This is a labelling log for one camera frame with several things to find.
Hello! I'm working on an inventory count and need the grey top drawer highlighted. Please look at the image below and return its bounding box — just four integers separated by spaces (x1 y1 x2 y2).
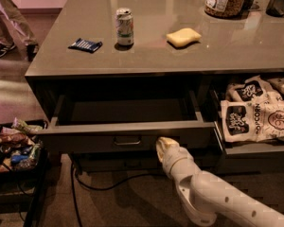
40 96 216 153

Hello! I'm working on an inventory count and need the grey drawer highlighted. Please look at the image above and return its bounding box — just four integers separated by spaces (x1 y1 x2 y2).
72 151 161 172
40 96 216 153
209 89 284 174

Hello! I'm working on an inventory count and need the grey bottom drawer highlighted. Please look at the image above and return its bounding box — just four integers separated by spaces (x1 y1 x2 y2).
72 151 161 172

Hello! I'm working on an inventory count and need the grey right drawer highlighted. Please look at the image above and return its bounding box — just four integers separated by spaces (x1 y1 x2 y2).
209 89 284 174

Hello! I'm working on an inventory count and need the grey counter cabinet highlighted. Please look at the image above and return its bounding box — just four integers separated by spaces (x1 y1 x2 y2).
26 0 284 171

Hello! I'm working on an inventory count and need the rear popcorn bag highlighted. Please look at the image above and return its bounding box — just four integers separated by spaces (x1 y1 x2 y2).
225 76 284 104

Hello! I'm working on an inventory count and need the popcorn bag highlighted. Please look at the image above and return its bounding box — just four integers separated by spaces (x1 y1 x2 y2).
225 76 284 104
221 100 284 142

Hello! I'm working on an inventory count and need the front popcorn bag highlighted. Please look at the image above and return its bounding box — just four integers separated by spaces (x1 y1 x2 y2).
221 100 284 142

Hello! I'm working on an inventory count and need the yellow sponge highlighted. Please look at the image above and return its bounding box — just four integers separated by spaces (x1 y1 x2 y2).
167 28 201 47

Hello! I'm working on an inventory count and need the blue snack packet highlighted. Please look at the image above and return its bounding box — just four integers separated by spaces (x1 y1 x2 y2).
68 38 102 53

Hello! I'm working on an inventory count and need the green white soda can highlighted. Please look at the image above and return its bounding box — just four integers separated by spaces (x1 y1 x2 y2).
115 8 133 46

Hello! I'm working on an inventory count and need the green snack wrapper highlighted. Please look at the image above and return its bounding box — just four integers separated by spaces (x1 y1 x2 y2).
11 117 43 134

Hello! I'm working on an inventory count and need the black snack tray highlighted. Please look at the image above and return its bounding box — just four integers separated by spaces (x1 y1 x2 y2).
0 118 49 227

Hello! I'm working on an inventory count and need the blue snack wrapper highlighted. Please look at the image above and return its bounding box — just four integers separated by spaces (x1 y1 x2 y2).
10 155 28 165

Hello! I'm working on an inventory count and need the brown snack wrapper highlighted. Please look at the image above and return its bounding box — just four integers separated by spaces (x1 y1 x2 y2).
0 133 34 146

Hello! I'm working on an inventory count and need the large jar of nuts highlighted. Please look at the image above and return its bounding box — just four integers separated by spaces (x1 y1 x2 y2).
204 0 244 18

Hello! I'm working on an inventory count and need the walking person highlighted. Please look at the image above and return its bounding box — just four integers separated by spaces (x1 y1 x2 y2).
0 0 39 61

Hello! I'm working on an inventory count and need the black power cable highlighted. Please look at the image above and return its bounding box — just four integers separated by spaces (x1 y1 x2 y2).
69 161 169 227

